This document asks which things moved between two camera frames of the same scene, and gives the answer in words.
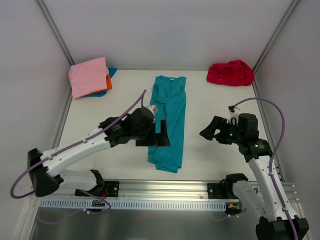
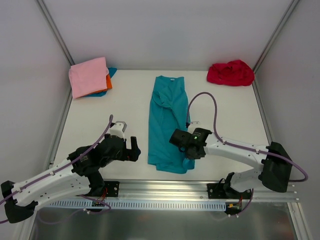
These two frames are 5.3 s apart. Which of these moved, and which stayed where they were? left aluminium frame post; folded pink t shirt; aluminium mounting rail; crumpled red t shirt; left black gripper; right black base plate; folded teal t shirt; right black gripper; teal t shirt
Moved: teal t shirt; right black gripper; left black gripper
Stayed: aluminium mounting rail; folded teal t shirt; folded pink t shirt; crumpled red t shirt; right black base plate; left aluminium frame post
